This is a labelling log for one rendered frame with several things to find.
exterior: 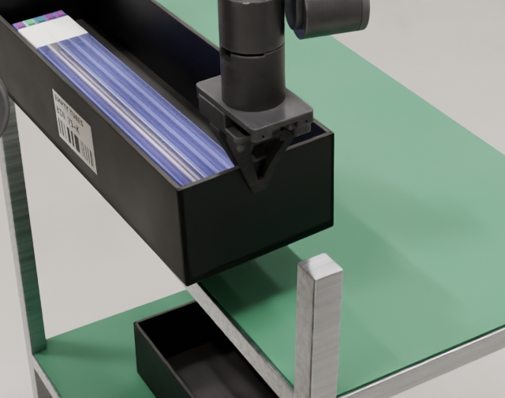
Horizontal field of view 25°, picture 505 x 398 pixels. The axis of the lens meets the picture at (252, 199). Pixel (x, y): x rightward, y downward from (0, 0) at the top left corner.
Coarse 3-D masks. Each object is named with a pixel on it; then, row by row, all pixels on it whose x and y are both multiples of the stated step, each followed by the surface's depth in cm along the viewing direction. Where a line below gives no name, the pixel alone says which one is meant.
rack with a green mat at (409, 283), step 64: (192, 0) 180; (320, 64) 162; (384, 128) 147; (448, 128) 147; (384, 192) 135; (448, 192) 135; (320, 256) 99; (384, 256) 124; (448, 256) 124; (128, 320) 208; (256, 320) 115; (320, 320) 99; (384, 320) 115; (448, 320) 115; (64, 384) 194; (128, 384) 194; (320, 384) 104; (384, 384) 109
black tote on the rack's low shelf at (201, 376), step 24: (168, 312) 193; (192, 312) 196; (144, 336) 187; (168, 336) 196; (192, 336) 199; (216, 336) 202; (144, 360) 191; (168, 360) 197; (192, 360) 197; (216, 360) 197; (240, 360) 197; (168, 384) 184; (192, 384) 193; (216, 384) 193; (240, 384) 193; (264, 384) 192
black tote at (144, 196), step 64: (0, 0) 147; (64, 0) 152; (128, 0) 141; (0, 64) 139; (128, 64) 144; (192, 64) 131; (64, 128) 125; (320, 128) 111; (128, 192) 114; (192, 192) 104; (256, 192) 108; (320, 192) 113; (192, 256) 108; (256, 256) 112
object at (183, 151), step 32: (32, 32) 144; (64, 32) 144; (64, 64) 137; (96, 64) 137; (96, 96) 131; (128, 96) 130; (160, 96) 130; (128, 128) 125; (160, 128) 125; (192, 128) 124; (160, 160) 119; (192, 160) 119; (224, 160) 119
